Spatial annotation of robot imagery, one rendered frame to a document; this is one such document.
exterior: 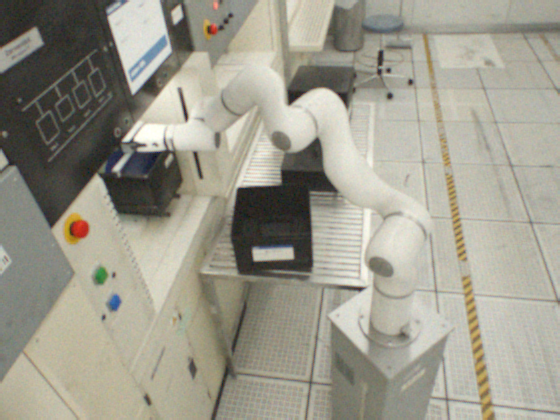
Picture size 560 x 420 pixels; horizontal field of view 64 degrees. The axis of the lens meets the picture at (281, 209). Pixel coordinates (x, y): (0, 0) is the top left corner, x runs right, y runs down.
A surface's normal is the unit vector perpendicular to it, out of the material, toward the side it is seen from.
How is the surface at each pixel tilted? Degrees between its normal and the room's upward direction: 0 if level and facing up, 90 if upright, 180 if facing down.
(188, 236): 0
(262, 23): 90
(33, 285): 90
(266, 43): 90
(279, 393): 0
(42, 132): 90
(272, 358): 0
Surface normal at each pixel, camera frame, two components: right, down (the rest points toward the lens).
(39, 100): 0.98, 0.05
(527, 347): -0.07, -0.76
